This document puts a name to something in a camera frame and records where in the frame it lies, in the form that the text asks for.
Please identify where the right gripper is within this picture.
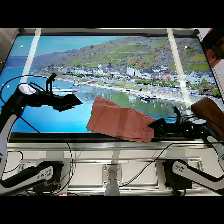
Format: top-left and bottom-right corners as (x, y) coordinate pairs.
(147, 117), (170, 139)

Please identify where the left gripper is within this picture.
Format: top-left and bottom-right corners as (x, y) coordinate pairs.
(49, 93), (84, 113)

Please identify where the pink garment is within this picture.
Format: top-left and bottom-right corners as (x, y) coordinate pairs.
(86, 95), (158, 144)

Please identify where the heap of clothes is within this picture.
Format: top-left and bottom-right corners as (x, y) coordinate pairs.
(200, 28), (224, 64)

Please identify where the brown garment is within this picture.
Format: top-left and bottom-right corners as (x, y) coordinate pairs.
(190, 97), (224, 141)

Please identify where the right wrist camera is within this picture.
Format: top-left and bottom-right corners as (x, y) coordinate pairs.
(172, 105), (184, 125)

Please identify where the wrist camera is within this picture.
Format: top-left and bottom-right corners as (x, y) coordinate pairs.
(172, 105), (184, 125)
(45, 72), (58, 95)

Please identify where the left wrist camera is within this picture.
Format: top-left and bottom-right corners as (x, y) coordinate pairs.
(45, 72), (58, 95)

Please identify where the black cable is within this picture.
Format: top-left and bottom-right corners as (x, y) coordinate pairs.
(119, 142), (175, 188)
(0, 74), (52, 105)
(19, 115), (74, 194)

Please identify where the silver frame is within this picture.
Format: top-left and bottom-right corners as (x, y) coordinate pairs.
(0, 132), (224, 197)

